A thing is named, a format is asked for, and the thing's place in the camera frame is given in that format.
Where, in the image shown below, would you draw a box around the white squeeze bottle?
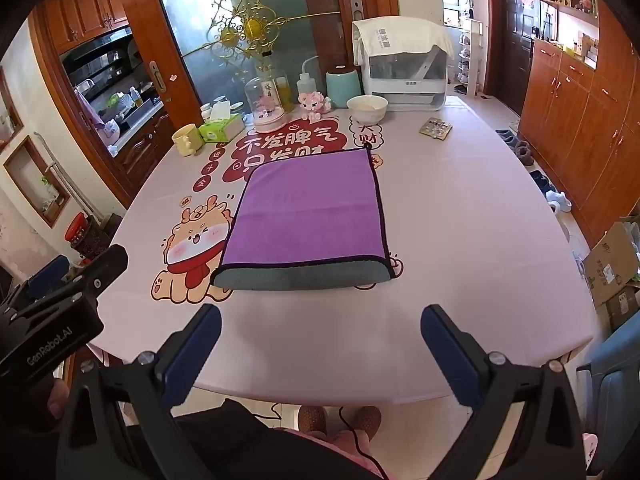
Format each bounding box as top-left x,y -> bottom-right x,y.
297,55 -> 322,111

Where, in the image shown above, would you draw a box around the dark entrance door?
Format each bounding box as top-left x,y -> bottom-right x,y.
500,0 -> 540,113

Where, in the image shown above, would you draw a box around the pink plush toy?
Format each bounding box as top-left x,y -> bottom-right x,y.
298,91 -> 334,122

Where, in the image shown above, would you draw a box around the teal canister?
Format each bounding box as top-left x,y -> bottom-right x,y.
326,64 -> 364,110

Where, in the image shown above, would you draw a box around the small cardboard box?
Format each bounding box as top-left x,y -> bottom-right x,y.
604,285 -> 640,332

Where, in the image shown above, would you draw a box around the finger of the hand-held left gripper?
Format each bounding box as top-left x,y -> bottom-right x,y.
75,244 -> 130,297
27,255 -> 71,299

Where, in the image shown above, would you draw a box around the person's dark trousers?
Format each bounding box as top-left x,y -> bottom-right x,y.
170,399 -> 386,480

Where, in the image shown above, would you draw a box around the person's left hand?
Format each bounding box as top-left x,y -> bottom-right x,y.
46,376 -> 72,429

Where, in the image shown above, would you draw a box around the white shoes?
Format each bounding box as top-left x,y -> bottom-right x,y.
546,191 -> 573,215

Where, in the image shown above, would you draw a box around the blue shoes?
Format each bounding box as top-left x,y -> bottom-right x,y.
529,170 -> 557,196

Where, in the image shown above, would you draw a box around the wooden wall cabinet unit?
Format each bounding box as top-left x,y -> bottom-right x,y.
517,0 -> 640,248

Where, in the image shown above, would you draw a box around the frosted glass sliding door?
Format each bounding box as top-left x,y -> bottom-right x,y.
149,0 -> 352,113

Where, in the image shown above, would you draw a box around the blue chair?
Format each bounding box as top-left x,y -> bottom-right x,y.
575,310 -> 640,480

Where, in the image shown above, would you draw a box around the white bowl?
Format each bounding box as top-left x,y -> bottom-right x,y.
346,95 -> 389,125

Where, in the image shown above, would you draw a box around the green tissue box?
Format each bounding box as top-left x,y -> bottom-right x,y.
199,101 -> 245,144

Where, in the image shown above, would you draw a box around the glass dome with pink flowers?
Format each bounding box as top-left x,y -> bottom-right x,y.
244,77 -> 287,134

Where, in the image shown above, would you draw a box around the wooden kitchen cabinets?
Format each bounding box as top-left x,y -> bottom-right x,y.
30,0 -> 176,201

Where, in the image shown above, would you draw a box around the open cardboard box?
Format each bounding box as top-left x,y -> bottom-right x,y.
581,220 -> 640,308

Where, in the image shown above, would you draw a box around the pink printed tablecloth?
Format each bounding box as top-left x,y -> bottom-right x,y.
90,95 -> 608,407

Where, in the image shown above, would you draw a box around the bottle of yellow liquid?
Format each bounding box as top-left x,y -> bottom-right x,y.
272,67 -> 296,113

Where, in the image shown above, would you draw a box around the black cable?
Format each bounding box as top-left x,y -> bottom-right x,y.
339,406 -> 388,480

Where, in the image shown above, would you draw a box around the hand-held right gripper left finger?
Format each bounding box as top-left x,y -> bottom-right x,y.
56,304 -> 222,480

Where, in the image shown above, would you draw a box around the silver blister packs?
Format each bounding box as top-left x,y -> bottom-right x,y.
419,118 -> 454,140

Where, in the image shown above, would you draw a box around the white cloth cover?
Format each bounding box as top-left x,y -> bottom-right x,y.
351,16 -> 456,62

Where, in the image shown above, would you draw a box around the yellow mug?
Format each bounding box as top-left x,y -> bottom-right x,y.
172,124 -> 204,156

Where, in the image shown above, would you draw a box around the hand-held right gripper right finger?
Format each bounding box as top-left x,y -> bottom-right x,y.
421,304 -> 587,480

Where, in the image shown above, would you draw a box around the white countertop appliance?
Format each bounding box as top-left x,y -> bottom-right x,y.
352,17 -> 453,112

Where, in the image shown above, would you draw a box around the white shoe rack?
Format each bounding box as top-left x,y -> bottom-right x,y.
457,19 -> 484,97

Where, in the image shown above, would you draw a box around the purple towel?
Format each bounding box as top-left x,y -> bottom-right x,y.
210,146 -> 396,292

